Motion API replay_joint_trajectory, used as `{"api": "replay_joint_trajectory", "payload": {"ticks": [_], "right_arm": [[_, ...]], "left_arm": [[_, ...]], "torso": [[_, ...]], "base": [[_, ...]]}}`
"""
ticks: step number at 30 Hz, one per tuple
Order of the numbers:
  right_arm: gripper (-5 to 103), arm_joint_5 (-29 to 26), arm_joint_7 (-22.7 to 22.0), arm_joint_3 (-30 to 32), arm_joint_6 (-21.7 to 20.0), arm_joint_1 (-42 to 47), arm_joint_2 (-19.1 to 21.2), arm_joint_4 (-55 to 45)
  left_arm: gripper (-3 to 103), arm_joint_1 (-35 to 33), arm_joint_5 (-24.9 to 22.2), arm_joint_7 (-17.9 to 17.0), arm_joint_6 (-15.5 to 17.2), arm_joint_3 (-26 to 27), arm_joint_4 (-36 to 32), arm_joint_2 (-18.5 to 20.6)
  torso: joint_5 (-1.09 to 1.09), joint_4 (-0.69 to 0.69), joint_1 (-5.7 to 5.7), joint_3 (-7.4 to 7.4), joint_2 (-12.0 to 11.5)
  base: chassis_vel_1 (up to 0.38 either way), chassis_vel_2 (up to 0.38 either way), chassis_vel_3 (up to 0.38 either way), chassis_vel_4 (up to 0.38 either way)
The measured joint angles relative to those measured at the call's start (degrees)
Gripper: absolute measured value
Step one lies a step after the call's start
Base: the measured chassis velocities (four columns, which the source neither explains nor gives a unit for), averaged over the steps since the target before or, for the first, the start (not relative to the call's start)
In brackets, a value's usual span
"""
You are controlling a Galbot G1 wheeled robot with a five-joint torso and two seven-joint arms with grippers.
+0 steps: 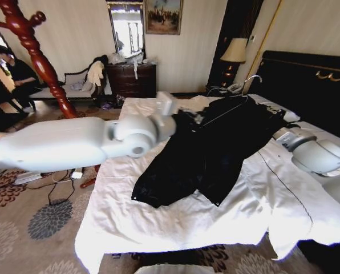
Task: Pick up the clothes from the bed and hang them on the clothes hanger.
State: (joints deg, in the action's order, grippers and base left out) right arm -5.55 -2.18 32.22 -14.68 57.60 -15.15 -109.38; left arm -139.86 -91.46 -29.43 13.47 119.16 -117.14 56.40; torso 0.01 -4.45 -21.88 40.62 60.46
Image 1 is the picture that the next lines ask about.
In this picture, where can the white hanging cloth strip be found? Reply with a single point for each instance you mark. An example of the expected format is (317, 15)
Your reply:
(135, 70)

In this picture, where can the white items pile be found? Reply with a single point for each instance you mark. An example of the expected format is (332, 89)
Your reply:
(121, 58)

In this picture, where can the dark patterned bag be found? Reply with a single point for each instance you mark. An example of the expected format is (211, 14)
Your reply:
(120, 101)

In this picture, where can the red wooden coat rack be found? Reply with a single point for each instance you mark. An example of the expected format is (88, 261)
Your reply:
(40, 62)

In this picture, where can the person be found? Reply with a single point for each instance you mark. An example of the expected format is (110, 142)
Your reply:
(21, 80)

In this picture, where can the table lamp with beige shade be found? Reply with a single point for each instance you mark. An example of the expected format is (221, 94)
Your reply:
(234, 51)

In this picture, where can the red wooden stick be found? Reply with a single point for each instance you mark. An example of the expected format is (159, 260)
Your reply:
(88, 183)

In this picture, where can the white bed duvet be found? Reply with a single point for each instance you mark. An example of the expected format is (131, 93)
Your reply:
(187, 222)

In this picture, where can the white power adapter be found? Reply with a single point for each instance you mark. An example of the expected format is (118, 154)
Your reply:
(77, 174)

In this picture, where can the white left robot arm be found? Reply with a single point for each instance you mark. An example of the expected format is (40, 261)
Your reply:
(58, 142)

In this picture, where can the white telephone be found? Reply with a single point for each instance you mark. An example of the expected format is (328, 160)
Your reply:
(235, 87)

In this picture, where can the purple slippers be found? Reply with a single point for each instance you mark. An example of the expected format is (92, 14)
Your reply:
(106, 106)

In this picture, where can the upholstered chaise lounge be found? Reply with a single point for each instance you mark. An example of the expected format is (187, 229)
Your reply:
(73, 85)

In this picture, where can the dark wooden dresser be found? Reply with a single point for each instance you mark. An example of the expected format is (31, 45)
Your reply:
(131, 81)

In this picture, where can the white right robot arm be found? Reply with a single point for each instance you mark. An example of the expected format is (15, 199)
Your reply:
(315, 151)

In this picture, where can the white robot front shell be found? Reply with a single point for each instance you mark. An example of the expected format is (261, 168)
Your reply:
(173, 270)

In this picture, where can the framed painting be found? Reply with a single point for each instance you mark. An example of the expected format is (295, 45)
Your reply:
(163, 15)

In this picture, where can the wall mirror with dark frame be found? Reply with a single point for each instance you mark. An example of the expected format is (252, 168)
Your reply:
(128, 31)

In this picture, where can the white power strip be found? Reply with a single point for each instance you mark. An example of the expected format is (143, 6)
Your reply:
(27, 178)

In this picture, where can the white pillow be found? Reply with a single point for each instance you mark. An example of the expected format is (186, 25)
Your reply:
(292, 115)

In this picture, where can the black headboard with gold trim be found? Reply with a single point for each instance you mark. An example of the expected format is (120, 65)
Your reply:
(307, 85)

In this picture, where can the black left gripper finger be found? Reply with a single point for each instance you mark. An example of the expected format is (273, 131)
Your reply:
(199, 117)

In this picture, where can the cream cloth on bed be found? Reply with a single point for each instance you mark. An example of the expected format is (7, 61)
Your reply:
(198, 101)

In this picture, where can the cream clothes pile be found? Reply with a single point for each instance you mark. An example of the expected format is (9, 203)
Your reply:
(96, 72)

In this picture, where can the black garment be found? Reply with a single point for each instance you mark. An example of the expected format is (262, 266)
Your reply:
(204, 160)

